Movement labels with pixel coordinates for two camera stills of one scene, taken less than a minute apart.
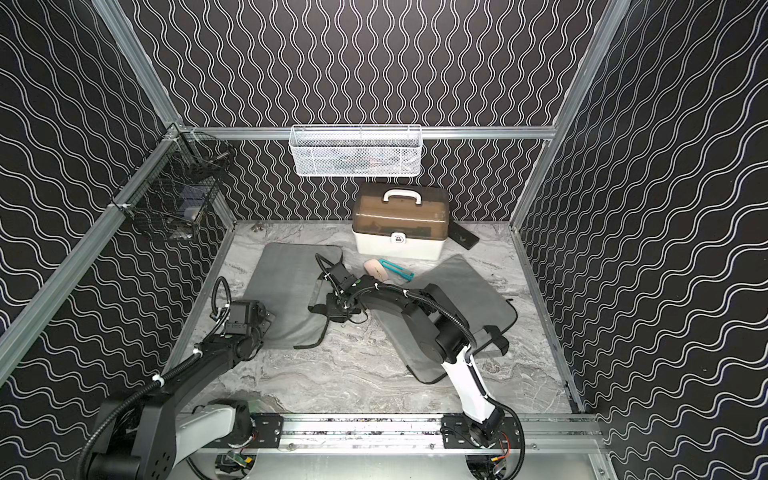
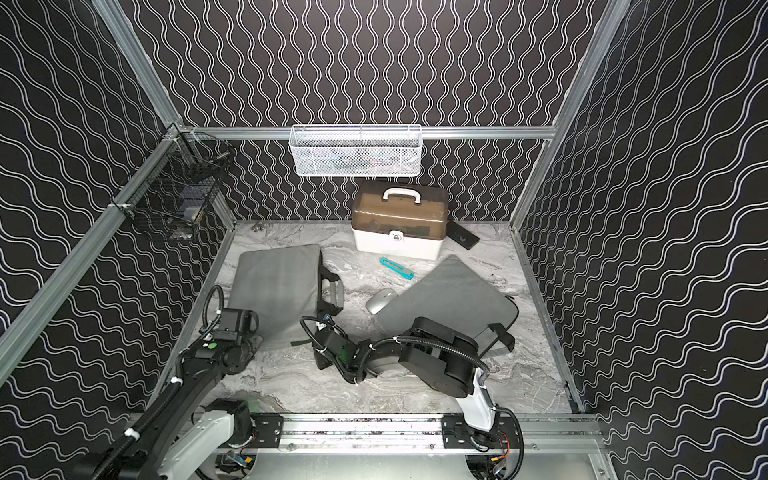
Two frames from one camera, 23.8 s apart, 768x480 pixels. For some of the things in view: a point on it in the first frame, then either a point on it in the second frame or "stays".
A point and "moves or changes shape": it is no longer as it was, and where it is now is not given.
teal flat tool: [401, 274] stays
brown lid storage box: [405, 222] stays
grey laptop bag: [285, 280] moves or changes shape
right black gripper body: [334, 305] to [322, 363]
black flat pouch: [462, 236] stays
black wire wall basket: [174, 187] stays
